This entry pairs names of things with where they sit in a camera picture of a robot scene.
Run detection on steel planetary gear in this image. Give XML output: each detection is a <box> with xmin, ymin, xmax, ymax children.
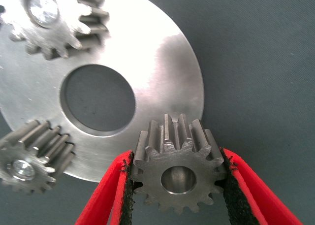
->
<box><xmin>0</xmin><ymin>0</ymin><xmax>110</xmax><ymax>61</ymax></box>
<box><xmin>130</xmin><ymin>113</ymin><xmax>227</xmax><ymax>215</ymax></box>
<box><xmin>0</xmin><ymin>119</ymin><xmax>76</xmax><ymax>195</ymax></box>

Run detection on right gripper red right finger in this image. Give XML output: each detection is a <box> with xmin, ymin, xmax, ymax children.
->
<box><xmin>219</xmin><ymin>147</ymin><xmax>304</xmax><ymax>225</ymax></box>

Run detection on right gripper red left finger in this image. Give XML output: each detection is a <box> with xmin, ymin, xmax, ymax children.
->
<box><xmin>74</xmin><ymin>150</ymin><xmax>136</xmax><ymax>225</ymax></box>

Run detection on dark grey table cloth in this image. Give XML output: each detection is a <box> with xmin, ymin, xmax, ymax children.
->
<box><xmin>0</xmin><ymin>0</ymin><xmax>315</xmax><ymax>225</ymax></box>

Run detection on round metal carrier plate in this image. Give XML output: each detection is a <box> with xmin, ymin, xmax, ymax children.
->
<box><xmin>0</xmin><ymin>0</ymin><xmax>205</xmax><ymax>184</ymax></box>

